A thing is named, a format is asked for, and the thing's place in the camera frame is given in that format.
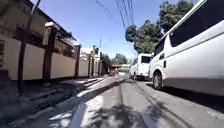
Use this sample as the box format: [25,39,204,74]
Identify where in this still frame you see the tall green trees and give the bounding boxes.
[124,0,196,56]

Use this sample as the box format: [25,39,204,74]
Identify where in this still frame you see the grey concrete sidewalk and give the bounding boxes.
[0,76,108,125]

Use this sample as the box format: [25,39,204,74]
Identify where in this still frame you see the grey asphalt road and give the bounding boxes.
[9,74,224,128]

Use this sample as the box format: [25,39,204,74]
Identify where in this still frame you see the overhead wires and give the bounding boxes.
[94,0,136,32]

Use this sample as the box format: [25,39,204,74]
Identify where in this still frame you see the distant green trees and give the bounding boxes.
[99,52,131,68]

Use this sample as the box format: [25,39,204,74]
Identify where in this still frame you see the large white van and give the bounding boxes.
[148,0,224,98]

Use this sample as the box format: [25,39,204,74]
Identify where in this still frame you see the cream wall with dark pillars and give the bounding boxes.
[0,21,104,83]

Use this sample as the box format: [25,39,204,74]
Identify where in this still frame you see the building with dark roof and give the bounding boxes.
[0,0,78,51]

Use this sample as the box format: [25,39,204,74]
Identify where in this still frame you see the dark utility pole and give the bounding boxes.
[16,0,43,93]

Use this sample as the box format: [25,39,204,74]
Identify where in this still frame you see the robot's own part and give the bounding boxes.
[69,99,88,128]

